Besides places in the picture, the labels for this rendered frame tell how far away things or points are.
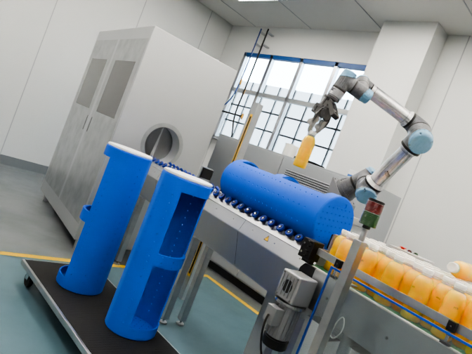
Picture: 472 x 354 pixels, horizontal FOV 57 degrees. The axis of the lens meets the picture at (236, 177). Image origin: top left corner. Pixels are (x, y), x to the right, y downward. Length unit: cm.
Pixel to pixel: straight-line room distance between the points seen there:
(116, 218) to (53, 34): 425
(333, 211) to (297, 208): 18
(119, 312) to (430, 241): 343
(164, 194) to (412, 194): 339
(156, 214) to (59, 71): 455
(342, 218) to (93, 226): 139
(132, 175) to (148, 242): 48
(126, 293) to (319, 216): 106
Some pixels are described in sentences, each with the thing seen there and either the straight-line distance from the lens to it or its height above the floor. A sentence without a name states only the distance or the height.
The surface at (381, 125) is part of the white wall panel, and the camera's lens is 514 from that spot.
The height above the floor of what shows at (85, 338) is 15.
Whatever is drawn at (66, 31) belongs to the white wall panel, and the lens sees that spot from 660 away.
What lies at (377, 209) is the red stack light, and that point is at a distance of 163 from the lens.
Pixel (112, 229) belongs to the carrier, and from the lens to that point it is 265.
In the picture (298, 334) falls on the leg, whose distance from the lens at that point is 235.
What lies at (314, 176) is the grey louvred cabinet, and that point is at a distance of 417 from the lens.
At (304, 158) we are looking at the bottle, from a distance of 222.
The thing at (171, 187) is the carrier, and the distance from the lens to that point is 222.
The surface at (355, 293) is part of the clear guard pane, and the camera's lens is 176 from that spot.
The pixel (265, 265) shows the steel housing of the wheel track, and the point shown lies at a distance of 233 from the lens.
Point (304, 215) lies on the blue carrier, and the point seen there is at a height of 108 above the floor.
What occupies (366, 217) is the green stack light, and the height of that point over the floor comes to 119.
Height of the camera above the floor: 120
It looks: 2 degrees down
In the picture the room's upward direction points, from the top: 21 degrees clockwise
